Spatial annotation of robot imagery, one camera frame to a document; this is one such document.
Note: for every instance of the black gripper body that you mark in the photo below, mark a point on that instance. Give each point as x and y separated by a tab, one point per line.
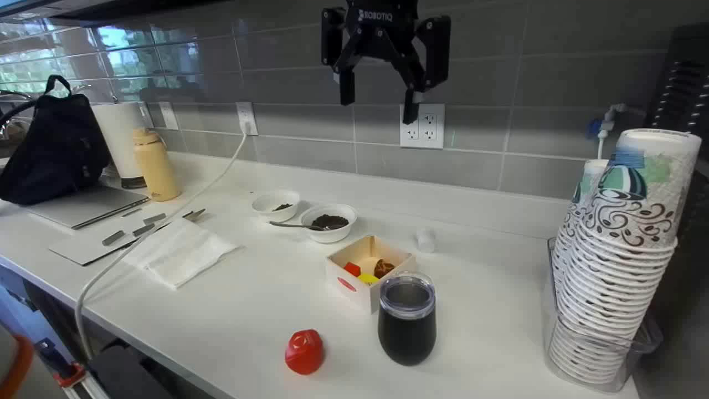
379	22

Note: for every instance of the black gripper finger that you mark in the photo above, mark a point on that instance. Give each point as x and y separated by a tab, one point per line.
345	85
410	102

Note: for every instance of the white paper napkin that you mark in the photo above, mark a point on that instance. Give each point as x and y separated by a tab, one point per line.
179	254

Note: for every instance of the small clear plastic cup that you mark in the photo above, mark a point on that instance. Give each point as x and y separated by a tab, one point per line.
425	239

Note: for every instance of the white bowl with dark food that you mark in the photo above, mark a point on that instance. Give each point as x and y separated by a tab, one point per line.
329	223

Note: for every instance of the small white bowl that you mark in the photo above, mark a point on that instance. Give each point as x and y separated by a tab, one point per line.
275	203

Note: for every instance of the metal spoon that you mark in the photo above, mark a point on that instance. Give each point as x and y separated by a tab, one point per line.
289	224

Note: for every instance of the brown toy in box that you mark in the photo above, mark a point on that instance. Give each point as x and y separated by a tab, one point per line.
383	267

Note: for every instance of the red toy in box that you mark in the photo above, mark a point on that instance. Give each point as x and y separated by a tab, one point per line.
353	269

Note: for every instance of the yellow toy in box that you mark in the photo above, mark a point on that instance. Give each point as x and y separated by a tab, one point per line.
369	277

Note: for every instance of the blue white spray bottle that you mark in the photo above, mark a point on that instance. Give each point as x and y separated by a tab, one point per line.
600	128

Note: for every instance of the yellow bottle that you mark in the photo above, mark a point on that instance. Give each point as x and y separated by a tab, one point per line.
157	168

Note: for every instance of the black tumbler with clear lid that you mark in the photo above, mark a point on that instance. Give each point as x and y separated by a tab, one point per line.
406	325

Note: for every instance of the white paper towel roll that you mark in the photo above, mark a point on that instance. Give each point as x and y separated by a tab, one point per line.
118	139

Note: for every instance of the tall patterned paper cup stack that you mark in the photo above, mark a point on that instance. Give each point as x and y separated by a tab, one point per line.
628	258

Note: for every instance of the red toy pepper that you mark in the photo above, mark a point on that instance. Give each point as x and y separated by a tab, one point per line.
304	353

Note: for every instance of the black rack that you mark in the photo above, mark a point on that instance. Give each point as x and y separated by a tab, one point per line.
683	80

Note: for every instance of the black backpack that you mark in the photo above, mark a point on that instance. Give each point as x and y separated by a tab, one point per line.
51	147

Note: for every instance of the grey flat tray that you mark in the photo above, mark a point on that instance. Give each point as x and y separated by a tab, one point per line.
67	210

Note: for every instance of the white flat board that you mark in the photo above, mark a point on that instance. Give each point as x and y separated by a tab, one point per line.
85	249

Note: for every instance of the clear plastic cup holder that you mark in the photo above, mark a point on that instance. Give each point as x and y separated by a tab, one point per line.
633	362

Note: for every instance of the white double wall outlet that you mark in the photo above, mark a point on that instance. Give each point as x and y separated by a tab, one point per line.
422	125

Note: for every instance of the wall outlet with white plug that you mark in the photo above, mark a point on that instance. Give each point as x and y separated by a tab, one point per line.
246	118

